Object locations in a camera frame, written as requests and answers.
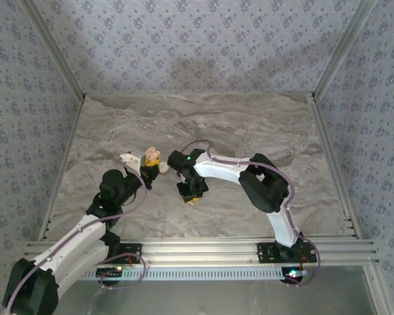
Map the aluminium table side rail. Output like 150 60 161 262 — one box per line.
38 94 87 242
307 93 362 240

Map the thin aluminium table edge rail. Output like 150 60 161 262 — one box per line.
84 91 313 98

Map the aluminium frame post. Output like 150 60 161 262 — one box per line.
362 264 394 315
19 0 87 99
311 0 379 99

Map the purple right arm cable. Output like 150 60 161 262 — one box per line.
181 139 297 237

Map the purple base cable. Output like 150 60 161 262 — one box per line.
284 234 322 289
98 253 148 292

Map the controller board with LED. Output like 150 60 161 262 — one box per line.
96 267 125 286
281 267 309 285

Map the cream charging case gold line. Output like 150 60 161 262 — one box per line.
143 146 162 162

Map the white slotted cable duct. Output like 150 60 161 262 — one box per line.
80 266 311 282

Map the wide aluminium mounting rail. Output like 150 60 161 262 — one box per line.
24 238 381 267

